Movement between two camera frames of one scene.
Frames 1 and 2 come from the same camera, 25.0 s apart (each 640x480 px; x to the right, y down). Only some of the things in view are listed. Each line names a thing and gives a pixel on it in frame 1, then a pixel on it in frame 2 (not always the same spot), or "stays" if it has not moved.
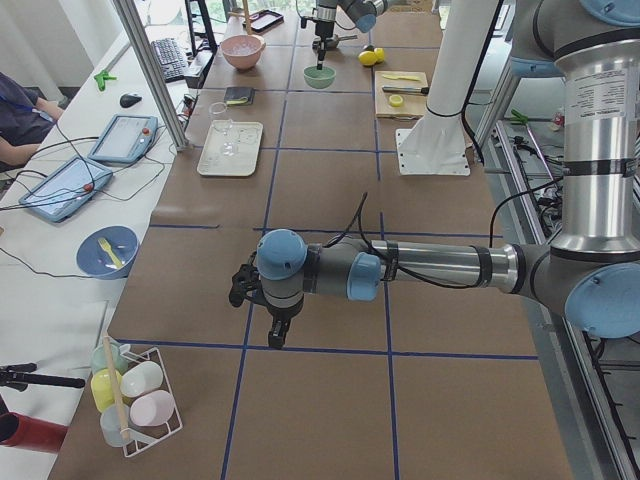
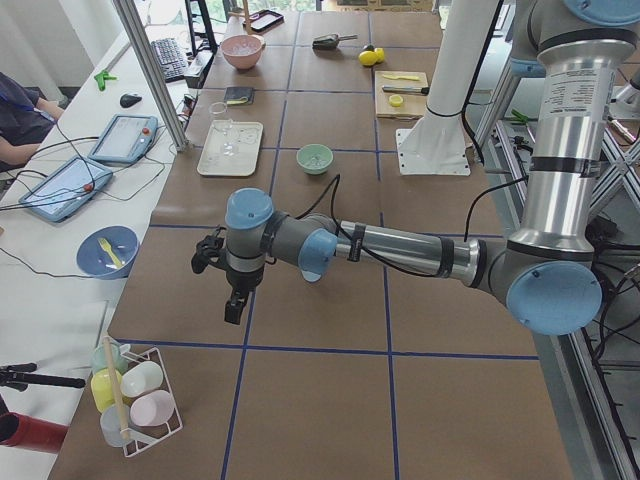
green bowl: (319, 78) → (314, 158)
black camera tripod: (19, 375) stays
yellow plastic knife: (409, 78) stays
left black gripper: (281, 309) → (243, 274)
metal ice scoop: (332, 43) stays
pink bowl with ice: (243, 50) stays
